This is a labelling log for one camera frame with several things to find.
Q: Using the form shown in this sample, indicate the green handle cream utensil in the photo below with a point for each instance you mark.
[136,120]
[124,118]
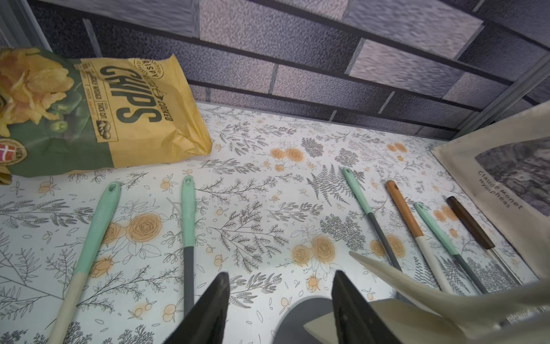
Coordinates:
[432,316]

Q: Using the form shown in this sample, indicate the canvas tote bag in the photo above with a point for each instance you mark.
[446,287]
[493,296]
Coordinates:
[504,169]

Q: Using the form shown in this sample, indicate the green handle grey turner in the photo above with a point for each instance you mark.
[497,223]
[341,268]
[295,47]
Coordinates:
[446,242]

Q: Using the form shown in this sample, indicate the green handle grey utensil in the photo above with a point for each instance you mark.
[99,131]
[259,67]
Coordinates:
[359,195]

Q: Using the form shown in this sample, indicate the wooden handle white spatula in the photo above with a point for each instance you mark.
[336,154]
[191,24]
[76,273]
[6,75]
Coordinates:
[418,235]

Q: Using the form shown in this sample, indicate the green handle grey spoon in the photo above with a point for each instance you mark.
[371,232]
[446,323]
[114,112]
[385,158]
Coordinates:
[479,234]

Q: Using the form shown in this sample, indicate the grey utensil rack stand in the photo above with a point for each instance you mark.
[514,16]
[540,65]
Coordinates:
[291,328]

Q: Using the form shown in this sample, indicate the yellow chips bag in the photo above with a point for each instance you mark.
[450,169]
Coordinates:
[63,115]

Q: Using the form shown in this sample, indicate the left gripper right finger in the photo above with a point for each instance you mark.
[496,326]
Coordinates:
[355,320]

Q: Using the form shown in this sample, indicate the green handle dark utensil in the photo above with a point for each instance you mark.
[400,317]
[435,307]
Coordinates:
[188,221]

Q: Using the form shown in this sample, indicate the green handle cream scraper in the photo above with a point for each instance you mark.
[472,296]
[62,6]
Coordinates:
[98,226]

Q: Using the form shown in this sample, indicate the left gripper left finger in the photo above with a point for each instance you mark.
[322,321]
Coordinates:
[206,321]

